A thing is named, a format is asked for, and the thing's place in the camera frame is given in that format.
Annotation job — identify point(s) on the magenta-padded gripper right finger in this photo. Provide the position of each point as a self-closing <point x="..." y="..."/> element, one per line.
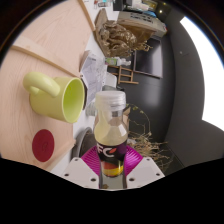
<point x="134" y="160"/>

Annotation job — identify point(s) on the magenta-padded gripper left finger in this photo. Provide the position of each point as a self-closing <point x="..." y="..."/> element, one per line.
<point x="87" y="161"/>

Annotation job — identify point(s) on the clear white-capped drink bottle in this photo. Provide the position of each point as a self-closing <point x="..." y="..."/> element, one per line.
<point x="110" y="133"/>

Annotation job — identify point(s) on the dried plant in grey pot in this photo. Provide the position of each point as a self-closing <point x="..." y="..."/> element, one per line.
<point x="86" y="143"/>

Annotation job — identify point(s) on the grey plant saucer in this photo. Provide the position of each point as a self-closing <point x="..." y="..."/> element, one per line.
<point x="75" y="146"/>

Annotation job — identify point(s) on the cardboard box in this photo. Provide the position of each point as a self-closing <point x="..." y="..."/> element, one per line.
<point x="126" y="114"/>

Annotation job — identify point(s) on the flat round red coaster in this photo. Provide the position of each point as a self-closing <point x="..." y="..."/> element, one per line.
<point x="43" y="145"/>

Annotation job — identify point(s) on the yellow-green mug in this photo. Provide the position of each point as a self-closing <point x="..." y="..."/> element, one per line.
<point x="50" y="100"/>

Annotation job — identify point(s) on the wooden easel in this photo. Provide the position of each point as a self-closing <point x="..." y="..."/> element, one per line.
<point x="125" y="75"/>

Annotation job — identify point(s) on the printed paper sheet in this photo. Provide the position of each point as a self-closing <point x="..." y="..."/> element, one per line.
<point x="93" y="73"/>

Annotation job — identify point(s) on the white and green spray bottle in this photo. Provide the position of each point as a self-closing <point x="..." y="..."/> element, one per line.
<point x="115" y="61"/>

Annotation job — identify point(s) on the brown carved sculpture on board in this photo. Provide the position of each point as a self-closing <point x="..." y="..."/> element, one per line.
<point x="116" y="36"/>

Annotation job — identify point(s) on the beige canvas mat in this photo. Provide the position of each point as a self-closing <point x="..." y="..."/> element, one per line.
<point x="50" y="33"/>

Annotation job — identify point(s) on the white cabinet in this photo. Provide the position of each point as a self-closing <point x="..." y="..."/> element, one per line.
<point x="143" y="23"/>

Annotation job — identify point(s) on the black wall screen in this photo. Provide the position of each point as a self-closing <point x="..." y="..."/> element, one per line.
<point x="148" y="58"/>

